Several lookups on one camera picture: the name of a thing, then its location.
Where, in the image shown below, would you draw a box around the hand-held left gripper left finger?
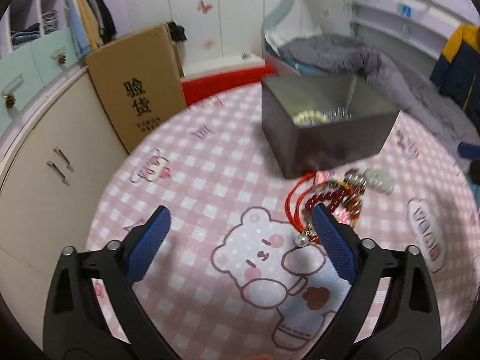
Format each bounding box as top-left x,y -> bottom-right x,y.
42,205 -> 181,360

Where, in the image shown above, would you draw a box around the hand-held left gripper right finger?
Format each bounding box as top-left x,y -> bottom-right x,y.
311,203 -> 441,360

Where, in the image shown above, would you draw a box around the dark red bead bracelet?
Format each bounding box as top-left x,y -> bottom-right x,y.
304,187 -> 362,220

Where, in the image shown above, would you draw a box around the multicoloured bead bracelet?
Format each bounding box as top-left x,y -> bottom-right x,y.
326,170 -> 367,229

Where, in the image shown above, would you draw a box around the red string bracelet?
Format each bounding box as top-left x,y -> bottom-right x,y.
287,172 -> 320,249

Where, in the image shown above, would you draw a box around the pale green jade bracelet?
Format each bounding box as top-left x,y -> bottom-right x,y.
362,169 -> 395,196

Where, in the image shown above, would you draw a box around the grey metal tin box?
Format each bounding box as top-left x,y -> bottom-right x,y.
261,75 -> 400,179

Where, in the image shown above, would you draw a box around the beige low cabinet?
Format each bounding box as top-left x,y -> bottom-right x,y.
0,68 -> 130,304

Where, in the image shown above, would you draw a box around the large brown cardboard box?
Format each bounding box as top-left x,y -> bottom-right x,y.
85,23 -> 187,154

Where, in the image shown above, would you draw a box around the red cloth covered box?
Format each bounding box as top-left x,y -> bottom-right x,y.
180,65 -> 275,109

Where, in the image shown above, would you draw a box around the teal bed sheet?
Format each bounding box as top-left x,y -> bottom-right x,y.
282,57 -> 313,76

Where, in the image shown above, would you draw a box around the grey duvet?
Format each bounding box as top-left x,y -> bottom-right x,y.
278,34 -> 480,140

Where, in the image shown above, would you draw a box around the black cloth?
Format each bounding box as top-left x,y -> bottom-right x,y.
169,22 -> 187,43

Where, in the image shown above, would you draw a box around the yellow and navy jacket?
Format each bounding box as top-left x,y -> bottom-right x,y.
429,23 -> 480,112

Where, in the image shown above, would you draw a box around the teal drawer unit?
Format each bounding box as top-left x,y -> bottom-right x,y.
0,26 -> 89,121

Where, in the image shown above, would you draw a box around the yellow hanging garment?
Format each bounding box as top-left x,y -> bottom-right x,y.
77,0 -> 101,51

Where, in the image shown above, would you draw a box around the black hanging jacket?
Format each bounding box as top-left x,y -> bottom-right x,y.
88,0 -> 118,46

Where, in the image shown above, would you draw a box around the light blue hanging garment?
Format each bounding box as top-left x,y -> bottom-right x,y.
64,0 -> 90,58

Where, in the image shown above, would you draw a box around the white wardrobe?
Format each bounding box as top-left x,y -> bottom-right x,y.
122,0 -> 287,79

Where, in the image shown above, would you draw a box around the folded blue jeans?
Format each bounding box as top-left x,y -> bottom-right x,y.
10,23 -> 41,48

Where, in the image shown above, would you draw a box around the folded grey clothes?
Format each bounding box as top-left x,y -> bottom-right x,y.
41,9 -> 59,35

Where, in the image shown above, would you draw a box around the purple cubby shelf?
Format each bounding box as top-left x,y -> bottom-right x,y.
0,0 -> 76,51

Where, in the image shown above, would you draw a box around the metal cabinet handle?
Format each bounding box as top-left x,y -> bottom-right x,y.
46,160 -> 70,187
52,147 -> 73,171

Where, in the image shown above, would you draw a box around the cream bead bracelet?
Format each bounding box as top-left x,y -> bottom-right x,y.
292,109 -> 332,125

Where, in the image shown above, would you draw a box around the white wall shelf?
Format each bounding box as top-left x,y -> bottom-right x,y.
352,0 -> 467,61

